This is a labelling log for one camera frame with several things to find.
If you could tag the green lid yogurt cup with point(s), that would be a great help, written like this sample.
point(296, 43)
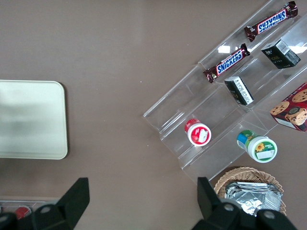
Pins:
point(260, 147)

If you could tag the aluminium foil container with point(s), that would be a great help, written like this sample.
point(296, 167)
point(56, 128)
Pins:
point(251, 198)

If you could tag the light tan wicker basket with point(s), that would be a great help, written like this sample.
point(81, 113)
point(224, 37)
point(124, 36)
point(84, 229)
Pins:
point(239, 173)

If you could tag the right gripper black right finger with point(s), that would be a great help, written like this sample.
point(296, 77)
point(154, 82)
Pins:
point(211, 208)

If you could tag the red soda bottle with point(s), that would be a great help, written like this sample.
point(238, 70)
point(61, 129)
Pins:
point(22, 212)

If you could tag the red lid yogurt cup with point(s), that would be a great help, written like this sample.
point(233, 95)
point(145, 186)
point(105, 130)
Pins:
point(198, 134)

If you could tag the small black carton box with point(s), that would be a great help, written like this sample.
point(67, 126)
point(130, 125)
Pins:
point(238, 91)
point(280, 55)

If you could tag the clear acrylic stepped display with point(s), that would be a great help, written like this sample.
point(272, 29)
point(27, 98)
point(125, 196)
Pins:
point(182, 100)

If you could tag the clear acrylic bottle rack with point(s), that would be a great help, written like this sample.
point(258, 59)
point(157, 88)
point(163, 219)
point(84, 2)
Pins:
point(7, 203)

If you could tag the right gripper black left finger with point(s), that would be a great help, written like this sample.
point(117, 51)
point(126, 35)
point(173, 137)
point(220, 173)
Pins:
point(69, 206)

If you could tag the red chocolate chip cookie box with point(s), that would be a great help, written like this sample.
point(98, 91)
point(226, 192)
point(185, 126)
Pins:
point(292, 107)

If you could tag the beige rectangular tray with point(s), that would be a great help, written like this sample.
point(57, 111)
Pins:
point(31, 119)

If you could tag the brown Snickers bar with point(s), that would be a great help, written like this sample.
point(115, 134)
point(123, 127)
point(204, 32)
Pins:
point(272, 21)
point(227, 63)

